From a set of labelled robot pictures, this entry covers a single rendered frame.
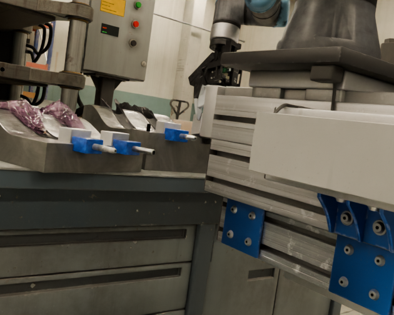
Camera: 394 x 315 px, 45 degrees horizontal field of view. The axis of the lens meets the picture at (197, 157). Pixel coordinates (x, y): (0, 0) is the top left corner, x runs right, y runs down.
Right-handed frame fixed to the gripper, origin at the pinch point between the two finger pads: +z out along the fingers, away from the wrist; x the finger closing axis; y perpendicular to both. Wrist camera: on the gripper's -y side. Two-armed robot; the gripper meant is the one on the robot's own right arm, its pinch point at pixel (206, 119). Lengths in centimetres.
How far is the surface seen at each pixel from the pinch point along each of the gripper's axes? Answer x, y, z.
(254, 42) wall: 578, -603, -356
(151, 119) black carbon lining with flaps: 0.0, -26.2, -1.6
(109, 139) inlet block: -29.5, 6.4, 12.6
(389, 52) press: 351, -159, -172
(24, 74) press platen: -24, -77, -15
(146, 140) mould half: -17.3, 0.7, 9.8
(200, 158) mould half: -0.9, 1.4, 10.7
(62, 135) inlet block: -40.2, 7.7, 14.4
